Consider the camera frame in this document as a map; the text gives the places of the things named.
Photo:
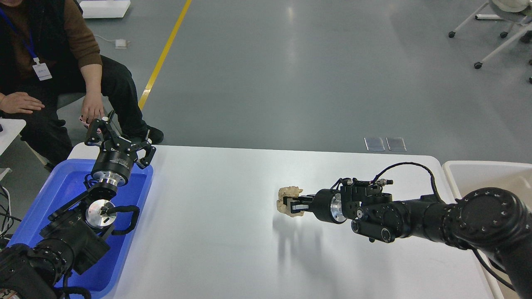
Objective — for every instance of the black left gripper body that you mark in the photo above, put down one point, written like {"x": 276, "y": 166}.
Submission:
{"x": 115, "y": 162}

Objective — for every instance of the white box on floor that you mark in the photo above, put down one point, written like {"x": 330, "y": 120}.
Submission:
{"x": 104, "y": 9}

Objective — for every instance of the left metal floor plate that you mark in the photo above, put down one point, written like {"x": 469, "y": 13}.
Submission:
{"x": 374, "y": 144}

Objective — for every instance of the blue plastic bin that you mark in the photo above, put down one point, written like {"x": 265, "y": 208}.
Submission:
{"x": 65, "y": 183}

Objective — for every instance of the seated person in brown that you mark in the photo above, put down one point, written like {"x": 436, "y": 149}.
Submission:
{"x": 54, "y": 32}

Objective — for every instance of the white id badge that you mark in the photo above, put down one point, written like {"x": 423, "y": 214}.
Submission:
{"x": 42, "y": 71}

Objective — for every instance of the beige paper ball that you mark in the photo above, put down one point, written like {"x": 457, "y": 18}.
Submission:
{"x": 284, "y": 194}

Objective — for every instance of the white side table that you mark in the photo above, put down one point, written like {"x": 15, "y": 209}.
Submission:
{"x": 10, "y": 130}

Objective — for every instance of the white power adapter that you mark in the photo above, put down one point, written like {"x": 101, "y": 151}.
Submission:
{"x": 121, "y": 43}

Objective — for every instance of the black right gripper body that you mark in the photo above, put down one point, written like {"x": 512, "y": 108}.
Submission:
{"x": 327, "y": 206}

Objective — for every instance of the metal floor plate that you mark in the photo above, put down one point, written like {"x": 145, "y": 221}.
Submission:
{"x": 374, "y": 144}
{"x": 396, "y": 144}

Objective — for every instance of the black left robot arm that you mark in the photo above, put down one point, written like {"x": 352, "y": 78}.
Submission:
{"x": 75, "y": 238}

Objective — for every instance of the right metal floor plate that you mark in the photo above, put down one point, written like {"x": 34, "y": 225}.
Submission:
{"x": 396, "y": 144}

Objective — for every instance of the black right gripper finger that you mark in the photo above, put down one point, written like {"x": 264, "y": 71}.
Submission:
{"x": 287, "y": 200}
{"x": 300, "y": 207}

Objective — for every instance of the person's right hand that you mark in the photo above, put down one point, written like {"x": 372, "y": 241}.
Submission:
{"x": 19, "y": 102}

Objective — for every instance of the person's left hand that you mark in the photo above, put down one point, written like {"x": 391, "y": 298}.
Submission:
{"x": 92, "y": 107}

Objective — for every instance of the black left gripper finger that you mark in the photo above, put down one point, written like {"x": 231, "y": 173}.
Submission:
{"x": 103, "y": 132}
{"x": 145, "y": 151}

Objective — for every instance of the white plastic bin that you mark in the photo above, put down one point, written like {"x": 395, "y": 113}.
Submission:
{"x": 466, "y": 176}

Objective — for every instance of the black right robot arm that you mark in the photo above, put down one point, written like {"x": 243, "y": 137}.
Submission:
{"x": 494, "y": 223}

